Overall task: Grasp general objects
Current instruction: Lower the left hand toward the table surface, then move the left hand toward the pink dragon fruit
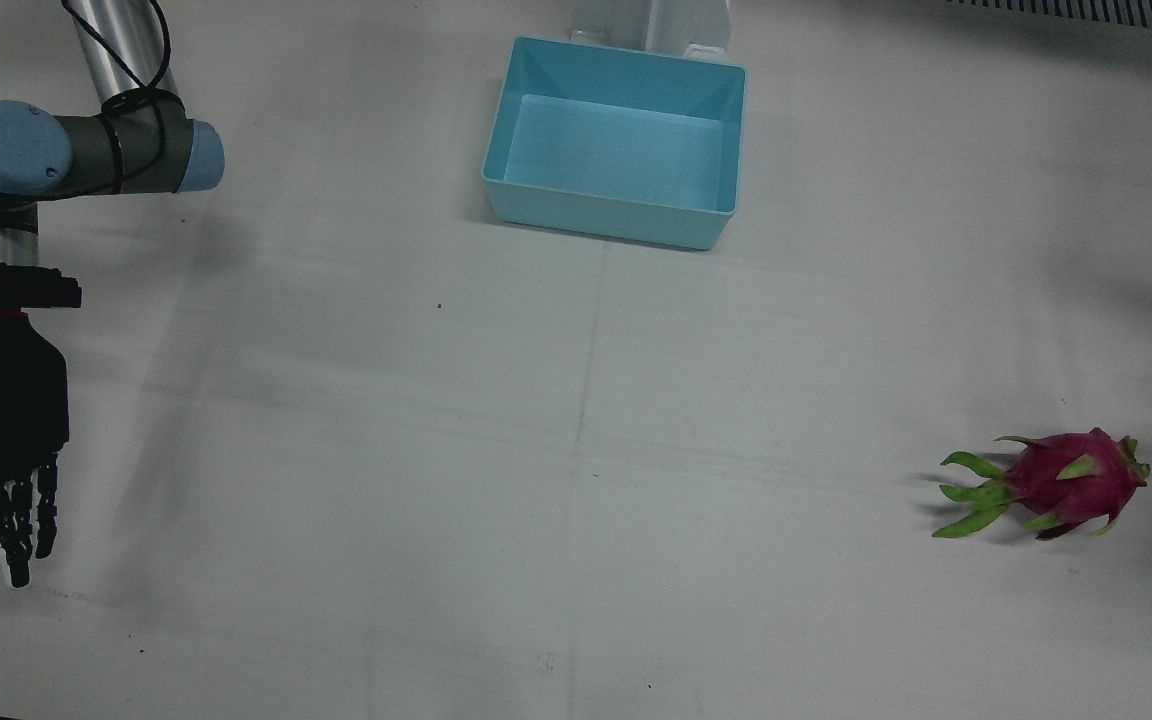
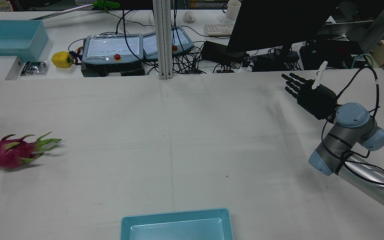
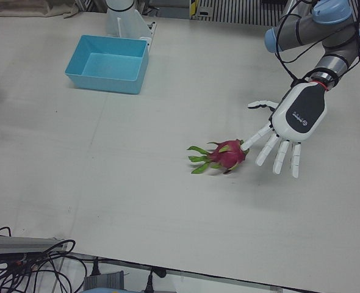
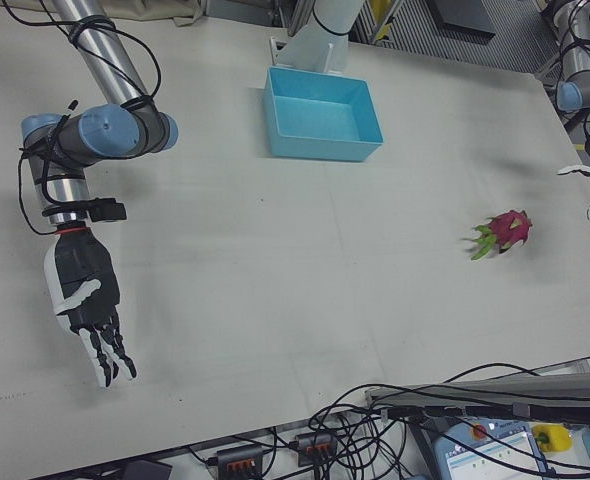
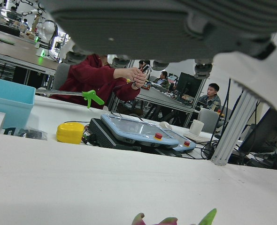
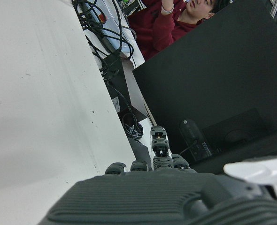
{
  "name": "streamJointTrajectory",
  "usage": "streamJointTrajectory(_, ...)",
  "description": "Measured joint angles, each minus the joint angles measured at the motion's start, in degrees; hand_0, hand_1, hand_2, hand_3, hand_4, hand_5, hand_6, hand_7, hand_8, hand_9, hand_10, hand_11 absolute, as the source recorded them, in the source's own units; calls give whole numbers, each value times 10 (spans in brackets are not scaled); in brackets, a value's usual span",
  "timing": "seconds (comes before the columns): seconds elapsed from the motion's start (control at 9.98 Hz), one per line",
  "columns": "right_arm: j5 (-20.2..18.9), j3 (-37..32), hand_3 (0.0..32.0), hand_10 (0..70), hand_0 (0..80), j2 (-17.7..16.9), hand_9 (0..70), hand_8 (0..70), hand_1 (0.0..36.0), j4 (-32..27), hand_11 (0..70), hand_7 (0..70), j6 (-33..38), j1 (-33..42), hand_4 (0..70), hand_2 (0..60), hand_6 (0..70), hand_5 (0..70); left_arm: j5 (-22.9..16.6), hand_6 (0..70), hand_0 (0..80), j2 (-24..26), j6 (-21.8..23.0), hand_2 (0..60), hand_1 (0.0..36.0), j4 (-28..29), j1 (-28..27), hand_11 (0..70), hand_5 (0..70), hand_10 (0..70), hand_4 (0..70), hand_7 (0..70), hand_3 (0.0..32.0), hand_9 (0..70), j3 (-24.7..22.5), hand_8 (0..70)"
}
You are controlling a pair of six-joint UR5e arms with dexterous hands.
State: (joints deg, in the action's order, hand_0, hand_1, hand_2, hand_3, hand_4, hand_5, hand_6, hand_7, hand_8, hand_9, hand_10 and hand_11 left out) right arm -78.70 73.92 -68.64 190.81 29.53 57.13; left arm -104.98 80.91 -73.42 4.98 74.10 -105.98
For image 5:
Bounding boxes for blue gray teach pendant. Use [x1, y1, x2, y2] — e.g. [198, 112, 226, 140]
[163, 128, 197, 154]
[100, 113, 179, 148]

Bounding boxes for white computer mouse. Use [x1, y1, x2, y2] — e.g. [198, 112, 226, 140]
[159, 121, 173, 131]

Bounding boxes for green handled grabber tool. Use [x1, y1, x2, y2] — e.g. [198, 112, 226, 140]
[35, 88, 105, 110]

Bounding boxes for yellow toy bell pepper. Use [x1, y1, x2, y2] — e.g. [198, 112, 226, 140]
[56, 121, 85, 145]

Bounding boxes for man in gray jacket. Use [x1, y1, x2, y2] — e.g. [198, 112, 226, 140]
[198, 83, 222, 111]

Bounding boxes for brown work table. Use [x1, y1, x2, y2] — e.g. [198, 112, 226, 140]
[0, 27, 59, 78]

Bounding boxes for black background monitor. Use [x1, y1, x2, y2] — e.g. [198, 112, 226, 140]
[176, 72, 202, 99]

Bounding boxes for person in red sweater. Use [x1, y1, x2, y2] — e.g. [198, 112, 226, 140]
[49, 53, 151, 110]

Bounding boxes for pink dragon fruit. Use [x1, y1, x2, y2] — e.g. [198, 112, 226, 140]
[131, 208, 218, 225]

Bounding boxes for seated man dark clothes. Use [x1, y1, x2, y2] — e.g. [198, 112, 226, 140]
[154, 71, 170, 89]

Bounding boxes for white mug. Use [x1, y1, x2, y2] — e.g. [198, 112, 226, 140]
[189, 119, 204, 136]

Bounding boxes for clear bag black parts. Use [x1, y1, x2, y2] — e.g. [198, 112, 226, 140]
[2, 126, 48, 141]

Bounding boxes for gray work table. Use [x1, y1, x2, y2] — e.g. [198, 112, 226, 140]
[136, 86, 200, 113]

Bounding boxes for aluminium extrusion post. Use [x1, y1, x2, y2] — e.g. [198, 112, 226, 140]
[210, 90, 261, 167]

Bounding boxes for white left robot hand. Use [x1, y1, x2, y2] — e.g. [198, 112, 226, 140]
[38, 0, 277, 115]

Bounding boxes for gray office chair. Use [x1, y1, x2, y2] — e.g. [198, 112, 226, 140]
[52, 63, 71, 91]
[197, 108, 220, 134]

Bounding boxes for light blue plastic bin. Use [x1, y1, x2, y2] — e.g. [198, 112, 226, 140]
[0, 76, 37, 131]

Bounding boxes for dark finned control box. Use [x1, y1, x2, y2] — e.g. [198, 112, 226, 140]
[89, 118, 141, 152]

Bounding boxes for black computer monitor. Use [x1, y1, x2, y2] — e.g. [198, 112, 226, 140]
[239, 106, 277, 171]

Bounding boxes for white humanoid robot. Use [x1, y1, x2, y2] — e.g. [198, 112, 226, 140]
[34, 7, 59, 57]

